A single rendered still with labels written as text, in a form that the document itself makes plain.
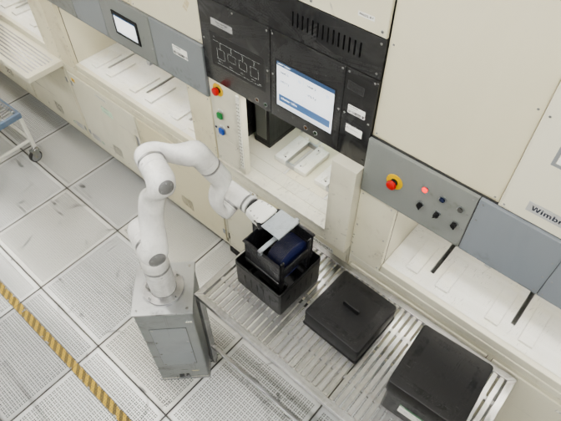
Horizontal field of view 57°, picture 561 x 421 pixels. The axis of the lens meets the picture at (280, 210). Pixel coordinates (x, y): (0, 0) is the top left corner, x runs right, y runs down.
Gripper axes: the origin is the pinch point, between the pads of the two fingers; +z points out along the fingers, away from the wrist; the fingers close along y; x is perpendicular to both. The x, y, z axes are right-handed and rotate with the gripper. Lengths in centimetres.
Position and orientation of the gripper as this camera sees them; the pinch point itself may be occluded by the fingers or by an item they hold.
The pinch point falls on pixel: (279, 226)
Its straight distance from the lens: 210.0
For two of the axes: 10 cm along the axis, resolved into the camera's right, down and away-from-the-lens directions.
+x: 0.1, -6.4, -7.7
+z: 7.3, 5.3, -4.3
